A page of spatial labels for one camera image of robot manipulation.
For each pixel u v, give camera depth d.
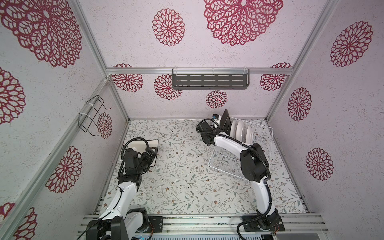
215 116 0.84
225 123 0.94
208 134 0.74
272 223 0.64
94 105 0.79
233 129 0.95
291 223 0.76
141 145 0.71
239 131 0.94
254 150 0.57
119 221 0.43
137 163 0.67
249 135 0.94
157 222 0.74
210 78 0.94
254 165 0.56
